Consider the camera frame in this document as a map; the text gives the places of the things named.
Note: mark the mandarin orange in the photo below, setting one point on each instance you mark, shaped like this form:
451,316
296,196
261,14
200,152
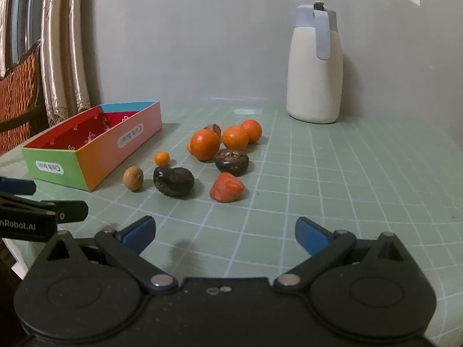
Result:
252,131
204,145
235,138

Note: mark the green grid mat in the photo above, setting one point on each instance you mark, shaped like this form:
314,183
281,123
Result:
325,188

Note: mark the dark round fruit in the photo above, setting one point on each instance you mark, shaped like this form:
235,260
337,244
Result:
232,161

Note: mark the colourful cardboard box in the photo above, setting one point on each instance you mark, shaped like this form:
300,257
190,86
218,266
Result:
105,151

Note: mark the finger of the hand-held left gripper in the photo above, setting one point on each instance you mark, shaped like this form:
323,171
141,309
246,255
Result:
72,211
18,186

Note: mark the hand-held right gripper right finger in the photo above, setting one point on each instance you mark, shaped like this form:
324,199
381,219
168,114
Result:
311,236

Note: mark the wooden chair orange cushion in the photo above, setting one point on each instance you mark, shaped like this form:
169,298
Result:
18,94

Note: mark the red-orange lumpy fruit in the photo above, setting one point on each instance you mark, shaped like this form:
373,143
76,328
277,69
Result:
227,187

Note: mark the dark wrinkled passion fruit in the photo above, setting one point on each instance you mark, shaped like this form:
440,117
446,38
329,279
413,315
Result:
173,182

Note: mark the brown round fruit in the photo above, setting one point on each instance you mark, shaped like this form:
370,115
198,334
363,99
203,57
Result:
214,128

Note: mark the small kumquat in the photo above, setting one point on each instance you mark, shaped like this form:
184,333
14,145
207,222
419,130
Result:
188,147
162,158

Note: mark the beige satin curtain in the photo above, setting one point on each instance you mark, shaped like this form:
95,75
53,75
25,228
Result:
61,61
4,25

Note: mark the cream thermos jug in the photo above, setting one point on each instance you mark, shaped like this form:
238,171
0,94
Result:
313,79

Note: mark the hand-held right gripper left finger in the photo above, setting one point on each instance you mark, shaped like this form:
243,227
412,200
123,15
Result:
139,232

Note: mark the window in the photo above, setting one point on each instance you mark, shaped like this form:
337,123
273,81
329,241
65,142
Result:
26,11

